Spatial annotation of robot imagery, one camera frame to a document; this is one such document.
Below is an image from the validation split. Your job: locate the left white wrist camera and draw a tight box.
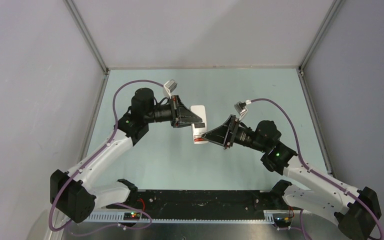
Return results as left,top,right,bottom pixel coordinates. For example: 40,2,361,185
163,79,178,99

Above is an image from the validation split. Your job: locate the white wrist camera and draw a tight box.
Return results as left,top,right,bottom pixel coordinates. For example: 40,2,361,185
163,79,178,99
234,99,252,121

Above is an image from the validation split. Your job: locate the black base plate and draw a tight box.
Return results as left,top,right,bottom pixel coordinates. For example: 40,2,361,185
125,190,289,221

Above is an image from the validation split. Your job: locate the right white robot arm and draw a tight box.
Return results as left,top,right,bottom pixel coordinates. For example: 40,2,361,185
202,115,382,240

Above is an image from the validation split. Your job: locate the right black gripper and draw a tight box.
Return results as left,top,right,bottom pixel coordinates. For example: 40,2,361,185
201,114,268,153

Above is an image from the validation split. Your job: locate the white slotted cable duct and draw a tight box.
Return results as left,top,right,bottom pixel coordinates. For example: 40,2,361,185
83,211,275,224

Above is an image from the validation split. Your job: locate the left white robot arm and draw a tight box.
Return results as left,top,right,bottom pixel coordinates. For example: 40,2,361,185
50,87,203,223

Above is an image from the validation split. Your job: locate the white red remote control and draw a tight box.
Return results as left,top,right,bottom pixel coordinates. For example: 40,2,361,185
191,105,208,145

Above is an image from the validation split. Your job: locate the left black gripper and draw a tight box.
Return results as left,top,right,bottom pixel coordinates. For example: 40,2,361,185
144,95,202,128

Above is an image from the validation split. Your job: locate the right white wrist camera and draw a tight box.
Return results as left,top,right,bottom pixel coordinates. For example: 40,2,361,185
234,99,252,121

